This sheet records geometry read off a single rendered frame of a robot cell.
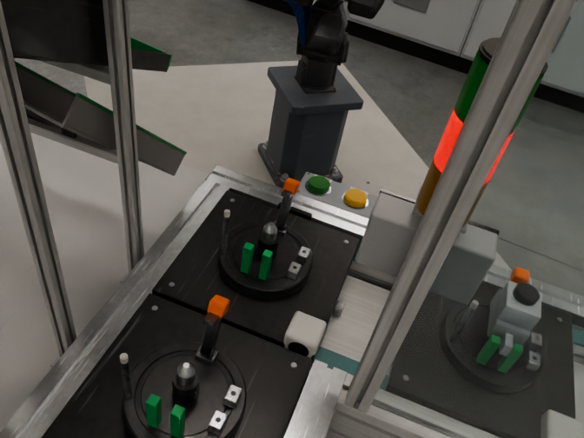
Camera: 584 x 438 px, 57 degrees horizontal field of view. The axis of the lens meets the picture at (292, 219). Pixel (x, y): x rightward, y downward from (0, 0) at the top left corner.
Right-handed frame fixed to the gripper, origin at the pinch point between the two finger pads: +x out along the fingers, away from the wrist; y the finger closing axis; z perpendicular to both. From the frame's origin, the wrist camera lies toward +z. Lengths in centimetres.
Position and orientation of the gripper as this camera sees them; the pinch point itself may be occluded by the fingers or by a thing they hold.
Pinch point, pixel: (308, 22)
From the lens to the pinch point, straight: 81.3
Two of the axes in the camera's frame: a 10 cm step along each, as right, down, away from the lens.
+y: 9.3, 3.4, -1.6
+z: -3.5, 6.1, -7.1
